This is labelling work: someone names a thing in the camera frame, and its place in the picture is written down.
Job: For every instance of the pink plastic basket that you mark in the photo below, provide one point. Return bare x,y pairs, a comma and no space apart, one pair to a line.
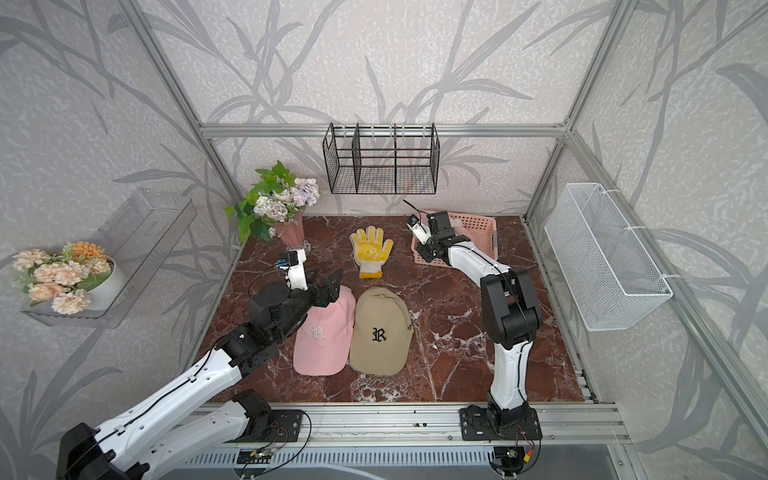
481,230

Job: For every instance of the white mesh wall basket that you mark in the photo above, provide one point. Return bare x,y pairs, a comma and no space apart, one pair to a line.
610,274

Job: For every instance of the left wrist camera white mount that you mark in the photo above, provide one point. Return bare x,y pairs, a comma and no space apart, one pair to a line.
292,264

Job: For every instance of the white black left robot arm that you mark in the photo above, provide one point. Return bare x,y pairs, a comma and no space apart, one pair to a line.
154,437

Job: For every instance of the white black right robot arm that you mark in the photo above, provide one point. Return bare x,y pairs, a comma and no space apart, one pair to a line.
510,307

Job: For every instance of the clear acrylic wall shelf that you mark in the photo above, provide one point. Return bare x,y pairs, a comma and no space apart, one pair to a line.
138,237

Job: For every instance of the pink glass vase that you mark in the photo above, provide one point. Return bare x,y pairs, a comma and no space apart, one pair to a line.
291,233

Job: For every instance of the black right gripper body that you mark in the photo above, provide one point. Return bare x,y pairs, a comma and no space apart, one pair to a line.
427,251

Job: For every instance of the pink baseball cap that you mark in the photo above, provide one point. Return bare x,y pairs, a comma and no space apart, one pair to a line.
322,343

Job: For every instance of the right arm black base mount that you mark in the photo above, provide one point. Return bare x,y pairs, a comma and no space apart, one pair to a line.
493,423

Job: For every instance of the black wire wall basket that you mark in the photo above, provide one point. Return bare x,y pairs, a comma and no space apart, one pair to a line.
382,160

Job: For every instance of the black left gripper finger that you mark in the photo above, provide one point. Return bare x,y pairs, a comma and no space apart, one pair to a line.
317,294
332,286

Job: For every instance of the green and lilac flower bouquet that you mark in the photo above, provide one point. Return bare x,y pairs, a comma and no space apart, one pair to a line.
275,199

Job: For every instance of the yellow white work gloves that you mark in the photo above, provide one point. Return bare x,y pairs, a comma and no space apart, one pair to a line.
371,251

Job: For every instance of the beige baseball cap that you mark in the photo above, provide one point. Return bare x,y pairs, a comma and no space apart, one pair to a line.
382,333

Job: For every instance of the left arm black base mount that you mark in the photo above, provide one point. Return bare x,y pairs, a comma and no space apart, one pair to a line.
266,424

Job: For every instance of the white pot peach flowers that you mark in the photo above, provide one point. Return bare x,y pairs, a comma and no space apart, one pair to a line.
78,278

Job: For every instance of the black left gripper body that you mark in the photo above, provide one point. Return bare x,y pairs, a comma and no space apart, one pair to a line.
298,303

